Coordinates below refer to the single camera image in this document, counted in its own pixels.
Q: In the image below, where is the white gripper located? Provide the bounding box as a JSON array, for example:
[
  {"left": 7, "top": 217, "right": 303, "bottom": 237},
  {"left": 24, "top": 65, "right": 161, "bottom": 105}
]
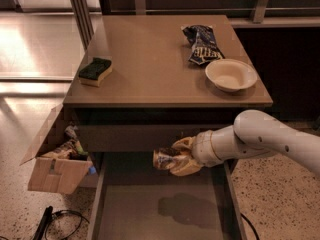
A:
[{"left": 170, "top": 130, "right": 219, "bottom": 176}]

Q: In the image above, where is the orange soda can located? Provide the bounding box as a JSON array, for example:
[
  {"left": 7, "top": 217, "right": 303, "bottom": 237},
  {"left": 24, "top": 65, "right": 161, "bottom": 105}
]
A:
[{"left": 153, "top": 148, "right": 182, "bottom": 170}]

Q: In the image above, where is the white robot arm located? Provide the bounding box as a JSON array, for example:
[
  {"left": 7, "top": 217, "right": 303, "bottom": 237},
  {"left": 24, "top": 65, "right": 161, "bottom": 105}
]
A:
[{"left": 172, "top": 110, "right": 320, "bottom": 175}]

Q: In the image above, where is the open middle drawer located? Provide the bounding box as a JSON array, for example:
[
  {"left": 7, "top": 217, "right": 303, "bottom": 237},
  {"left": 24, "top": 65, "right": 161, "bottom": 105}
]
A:
[{"left": 87, "top": 153, "right": 247, "bottom": 240}]

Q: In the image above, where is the grey drawer cabinet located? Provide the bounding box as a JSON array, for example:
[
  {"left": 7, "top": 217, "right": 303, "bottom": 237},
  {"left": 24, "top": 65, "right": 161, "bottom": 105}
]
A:
[{"left": 62, "top": 14, "right": 274, "bottom": 172}]

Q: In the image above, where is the top drawer front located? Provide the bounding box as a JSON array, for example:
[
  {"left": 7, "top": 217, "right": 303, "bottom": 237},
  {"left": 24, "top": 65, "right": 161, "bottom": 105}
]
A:
[{"left": 77, "top": 123, "right": 259, "bottom": 153}]

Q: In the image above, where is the white bowl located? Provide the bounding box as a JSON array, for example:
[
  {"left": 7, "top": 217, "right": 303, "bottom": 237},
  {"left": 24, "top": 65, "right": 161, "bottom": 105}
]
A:
[{"left": 205, "top": 59, "right": 258, "bottom": 92}]

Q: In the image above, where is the blue chip bag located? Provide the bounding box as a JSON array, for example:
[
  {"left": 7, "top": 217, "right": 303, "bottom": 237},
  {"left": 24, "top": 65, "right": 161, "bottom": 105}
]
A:
[{"left": 181, "top": 25, "right": 225, "bottom": 65}]

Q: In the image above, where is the green yellow sponge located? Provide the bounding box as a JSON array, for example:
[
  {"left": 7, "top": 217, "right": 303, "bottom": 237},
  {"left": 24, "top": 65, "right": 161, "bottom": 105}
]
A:
[{"left": 78, "top": 57, "right": 112, "bottom": 87}]

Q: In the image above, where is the cardboard box with trash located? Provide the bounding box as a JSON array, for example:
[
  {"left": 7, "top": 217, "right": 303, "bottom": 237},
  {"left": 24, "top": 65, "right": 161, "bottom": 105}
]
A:
[{"left": 21, "top": 104, "right": 96, "bottom": 194}]

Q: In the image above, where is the black device on floor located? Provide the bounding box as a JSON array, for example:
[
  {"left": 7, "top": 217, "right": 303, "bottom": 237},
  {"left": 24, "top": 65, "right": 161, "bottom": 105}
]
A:
[{"left": 32, "top": 206, "right": 53, "bottom": 240}]

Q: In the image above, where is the black cable right floor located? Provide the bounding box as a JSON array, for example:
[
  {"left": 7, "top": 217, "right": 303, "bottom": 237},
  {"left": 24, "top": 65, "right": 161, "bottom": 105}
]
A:
[{"left": 240, "top": 212, "right": 261, "bottom": 240}]

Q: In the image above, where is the black cable on floor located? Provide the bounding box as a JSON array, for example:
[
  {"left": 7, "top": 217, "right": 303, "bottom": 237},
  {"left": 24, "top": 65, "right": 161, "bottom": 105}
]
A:
[{"left": 44, "top": 209, "right": 91, "bottom": 240}]

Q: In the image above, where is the metal rail shelf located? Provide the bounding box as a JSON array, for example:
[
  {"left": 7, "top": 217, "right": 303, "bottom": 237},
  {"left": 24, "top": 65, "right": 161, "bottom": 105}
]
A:
[{"left": 99, "top": 0, "right": 320, "bottom": 28}]

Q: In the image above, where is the metal window frame post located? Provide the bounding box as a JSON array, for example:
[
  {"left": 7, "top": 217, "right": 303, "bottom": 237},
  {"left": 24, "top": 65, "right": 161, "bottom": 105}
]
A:
[{"left": 70, "top": 0, "right": 94, "bottom": 49}]

